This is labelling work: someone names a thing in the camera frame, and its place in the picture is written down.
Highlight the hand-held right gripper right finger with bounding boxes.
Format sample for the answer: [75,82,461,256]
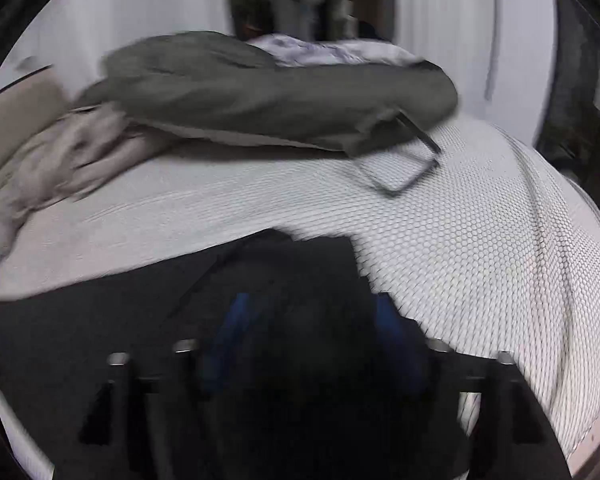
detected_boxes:
[374,294,573,480]

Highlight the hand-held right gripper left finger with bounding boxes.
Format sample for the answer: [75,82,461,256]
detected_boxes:
[55,292,262,480]

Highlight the black pants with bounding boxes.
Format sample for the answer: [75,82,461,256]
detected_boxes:
[0,227,476,480]

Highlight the white honeycomb bed cover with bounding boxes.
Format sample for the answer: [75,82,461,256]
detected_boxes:
[0,120,600,480]

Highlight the beige grey crumpled blanket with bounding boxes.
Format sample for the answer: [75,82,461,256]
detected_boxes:
[0,105,181,256]

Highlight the olive grey garment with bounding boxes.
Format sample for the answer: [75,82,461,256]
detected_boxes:
[72,30,461,196]

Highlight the floral printed cloth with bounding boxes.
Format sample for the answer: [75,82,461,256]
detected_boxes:
[245,32,426,68]

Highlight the dark window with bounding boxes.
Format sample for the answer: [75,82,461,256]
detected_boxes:
[535,0,600,186]

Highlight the beige padded headboard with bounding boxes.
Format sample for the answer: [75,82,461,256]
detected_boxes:
[0,65,73,181]

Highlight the dark doorway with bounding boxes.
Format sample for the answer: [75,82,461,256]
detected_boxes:
[225,0,396,43]

